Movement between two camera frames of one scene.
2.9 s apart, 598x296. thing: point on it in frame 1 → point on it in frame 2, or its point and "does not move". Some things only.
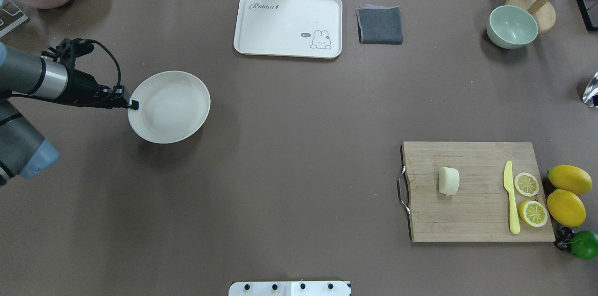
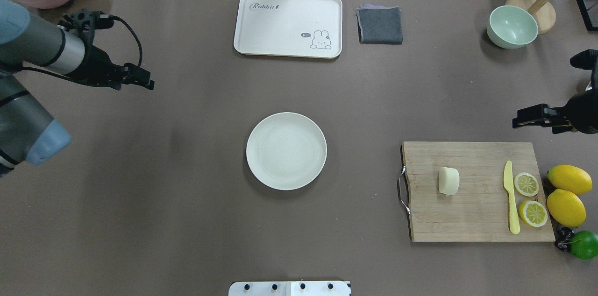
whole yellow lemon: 570,178 does not move
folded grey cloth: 379,24 does not move
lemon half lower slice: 533,213 does not move
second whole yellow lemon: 566,207 does not move
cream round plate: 173,106 → 286,151
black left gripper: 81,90 → 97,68
